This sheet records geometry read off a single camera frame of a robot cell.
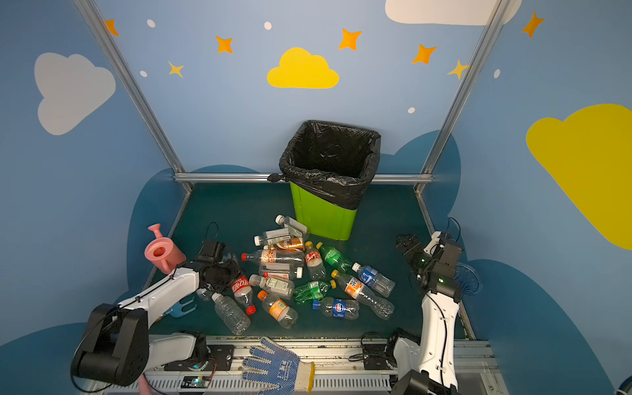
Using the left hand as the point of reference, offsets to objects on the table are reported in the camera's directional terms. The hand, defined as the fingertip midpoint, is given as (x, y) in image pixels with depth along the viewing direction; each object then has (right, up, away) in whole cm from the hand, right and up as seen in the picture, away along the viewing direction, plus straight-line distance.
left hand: (246, 274), depth 89 cm
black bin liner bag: (+32, +45, +14) cm, 57 cm away
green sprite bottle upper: (+32, +6, +4) cm, 33 cm away
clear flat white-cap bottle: (+8, +13, +10) cm, 18 cm away
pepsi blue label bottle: (+36, -9, -9) cm, 38 cm away
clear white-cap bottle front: (+1, -12, -12) cm, 17 cm away
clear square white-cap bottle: (+18, +16, +13) cm, 27 cm away
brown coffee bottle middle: (+17, +10, +7) cm, 21 cm away
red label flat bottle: (+13, +2, -2) cm, 14 cm away
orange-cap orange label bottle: (+13, -9, -9) cm, 19 cm away
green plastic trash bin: (+28, +21, -3) cm, 35 cm away
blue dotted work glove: (+17, -24, -17) cm, 34 cm away
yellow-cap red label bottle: (+25, +4, +5) cm, 26 cm away
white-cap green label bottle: (+12, -3, -5) cm, 13 cm away
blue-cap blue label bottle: (+47, -1, -3) cm, 47 cm away
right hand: (+56, +13, -10) cm, 58 cm away
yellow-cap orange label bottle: (+39, -4, -5) cm, 40 cm away
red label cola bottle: (0, -5, -5) cm, 7 cm away
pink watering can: (-28, +9, -4) cm, 30 cm away
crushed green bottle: (+24, -5, -3) cm, 25 cm away
